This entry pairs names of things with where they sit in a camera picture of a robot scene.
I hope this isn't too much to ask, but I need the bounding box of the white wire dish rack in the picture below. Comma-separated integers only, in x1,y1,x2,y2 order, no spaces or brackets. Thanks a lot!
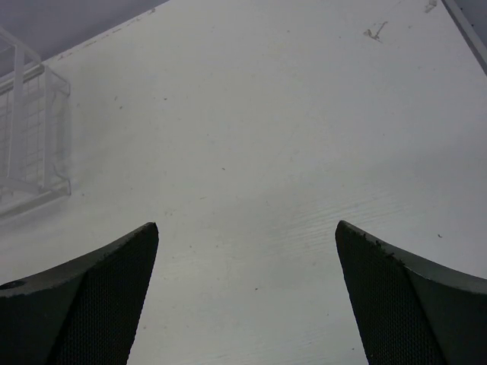
1,29,72,221

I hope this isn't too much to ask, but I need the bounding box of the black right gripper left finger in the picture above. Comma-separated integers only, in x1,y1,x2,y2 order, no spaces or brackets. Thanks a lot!
1,222,158,364

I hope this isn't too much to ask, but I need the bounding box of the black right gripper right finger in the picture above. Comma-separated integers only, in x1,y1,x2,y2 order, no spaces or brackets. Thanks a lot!
335,221,486,364

